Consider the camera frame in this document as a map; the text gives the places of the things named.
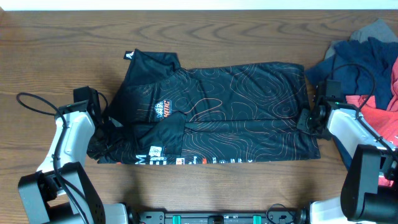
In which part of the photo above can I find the black jersey with orange lines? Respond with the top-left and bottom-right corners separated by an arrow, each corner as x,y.
98,50 -> 320,165

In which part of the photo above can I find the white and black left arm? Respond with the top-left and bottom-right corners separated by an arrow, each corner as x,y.
18,100 -> 129,223

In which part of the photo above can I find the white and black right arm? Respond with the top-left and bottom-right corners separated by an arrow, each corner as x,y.
294,96 -> 397,223

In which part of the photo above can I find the red garment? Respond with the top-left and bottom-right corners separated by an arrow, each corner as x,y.
345,57 -> 398,187

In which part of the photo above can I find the navy blue garment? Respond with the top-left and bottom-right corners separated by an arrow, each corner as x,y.
304,36 -> 398,170

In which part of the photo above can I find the grey garment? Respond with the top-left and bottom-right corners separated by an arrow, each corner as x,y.
324,19 -> 397,63

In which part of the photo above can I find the black mounting rail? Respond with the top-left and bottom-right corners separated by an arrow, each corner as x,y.
127,208 -> 310,224

